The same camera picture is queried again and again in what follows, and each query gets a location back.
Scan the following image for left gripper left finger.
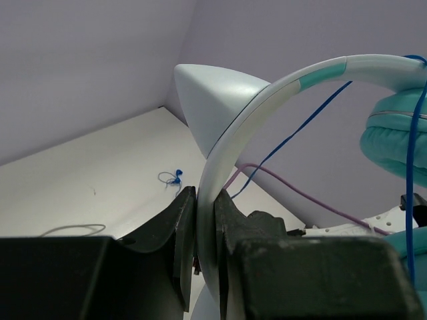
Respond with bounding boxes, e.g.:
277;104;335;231
118;187;197;313

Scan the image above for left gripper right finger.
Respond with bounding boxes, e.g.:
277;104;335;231
214;189;287;319

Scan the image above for teal white headphones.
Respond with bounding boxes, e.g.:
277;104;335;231
174;54;426;319

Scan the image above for blue headphone cable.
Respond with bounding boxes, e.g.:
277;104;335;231
230;55;427;279

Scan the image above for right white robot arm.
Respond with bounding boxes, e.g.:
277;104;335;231
303;195;406;237

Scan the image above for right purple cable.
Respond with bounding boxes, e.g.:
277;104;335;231
224;163;390;236

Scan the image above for grey headphone cable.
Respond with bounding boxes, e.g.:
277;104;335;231
39;223;107;238

